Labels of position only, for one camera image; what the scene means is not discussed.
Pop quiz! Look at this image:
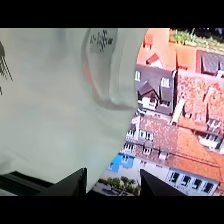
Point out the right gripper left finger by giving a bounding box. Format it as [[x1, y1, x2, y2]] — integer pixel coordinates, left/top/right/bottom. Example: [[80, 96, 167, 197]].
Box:
[[37, 167, 88, 197]]

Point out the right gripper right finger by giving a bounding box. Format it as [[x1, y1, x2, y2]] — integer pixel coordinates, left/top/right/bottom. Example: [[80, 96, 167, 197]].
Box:
[[139, 168, 186, 197]]

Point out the white T-shirt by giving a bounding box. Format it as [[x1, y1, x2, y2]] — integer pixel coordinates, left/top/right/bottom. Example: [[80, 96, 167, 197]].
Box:
[[0, 27, 149, 194]]

